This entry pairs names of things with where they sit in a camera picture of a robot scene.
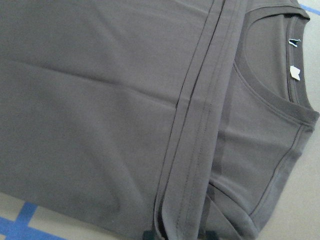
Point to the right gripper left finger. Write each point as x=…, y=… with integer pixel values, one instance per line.
x=149, y=235

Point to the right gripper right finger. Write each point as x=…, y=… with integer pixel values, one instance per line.
x=211, y=235

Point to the brown t-shirt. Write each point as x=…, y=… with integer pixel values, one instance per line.
x=125, y=100

